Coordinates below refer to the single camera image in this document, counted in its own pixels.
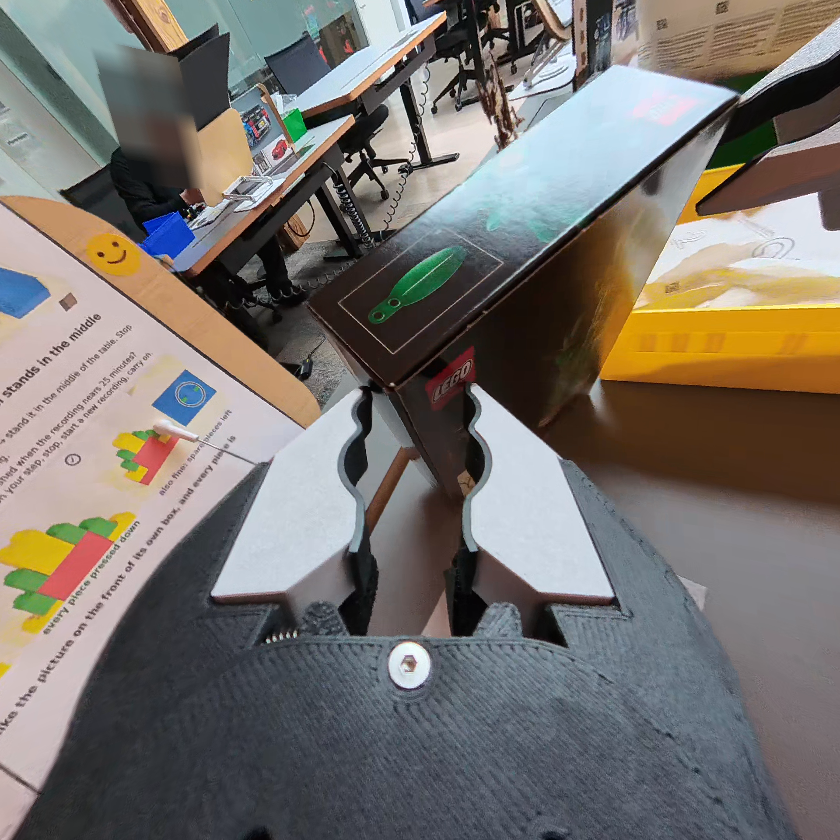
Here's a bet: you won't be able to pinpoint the background wooden desk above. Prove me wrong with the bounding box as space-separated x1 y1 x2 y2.
167 112 368 277
298 13 460 165

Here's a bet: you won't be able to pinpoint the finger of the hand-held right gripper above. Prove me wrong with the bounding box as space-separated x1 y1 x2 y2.
738 23 840 147
694 134 840 232

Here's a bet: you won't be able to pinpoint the printed instruction sheet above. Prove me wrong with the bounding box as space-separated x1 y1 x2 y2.
0 200 309 840

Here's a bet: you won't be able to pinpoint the brown wooden model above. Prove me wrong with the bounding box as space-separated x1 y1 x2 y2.
476 62 526 153

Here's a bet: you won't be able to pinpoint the blue bin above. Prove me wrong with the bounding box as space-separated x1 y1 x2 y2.
140 211 196 258

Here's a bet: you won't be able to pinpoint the paper parts bags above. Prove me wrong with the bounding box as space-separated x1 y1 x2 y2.
640 206 840 311

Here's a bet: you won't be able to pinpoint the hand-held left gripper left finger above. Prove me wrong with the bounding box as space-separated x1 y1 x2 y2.
210 386 380 636

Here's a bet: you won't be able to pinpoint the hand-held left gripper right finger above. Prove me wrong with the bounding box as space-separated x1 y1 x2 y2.
449 384 618 636

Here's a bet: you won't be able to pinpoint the black office chair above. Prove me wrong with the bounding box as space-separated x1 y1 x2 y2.
407 0 483 112
266 33 395 201

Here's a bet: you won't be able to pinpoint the black coiled cable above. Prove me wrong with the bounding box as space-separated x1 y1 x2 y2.
331 167 371 247
384 62 431 227

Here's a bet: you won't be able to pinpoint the black lego set box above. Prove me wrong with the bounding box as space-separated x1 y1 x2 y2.
307 64 741 503

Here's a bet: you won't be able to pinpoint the wooden desk divider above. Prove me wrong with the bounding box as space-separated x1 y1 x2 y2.
197 108 253 204

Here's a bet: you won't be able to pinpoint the black partition panel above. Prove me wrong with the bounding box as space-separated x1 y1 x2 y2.
177 25 232 130

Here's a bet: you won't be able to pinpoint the dark printed box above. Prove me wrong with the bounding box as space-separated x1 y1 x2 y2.
574 0 641 93

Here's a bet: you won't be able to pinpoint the yellow plastic bin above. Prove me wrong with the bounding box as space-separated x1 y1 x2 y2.
600 164 840 396

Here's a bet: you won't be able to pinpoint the yellow smiley sticker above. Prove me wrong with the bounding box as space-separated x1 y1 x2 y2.
85 231 142 277

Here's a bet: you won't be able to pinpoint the white printed carton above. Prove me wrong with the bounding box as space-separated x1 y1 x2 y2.
637 0 840 83

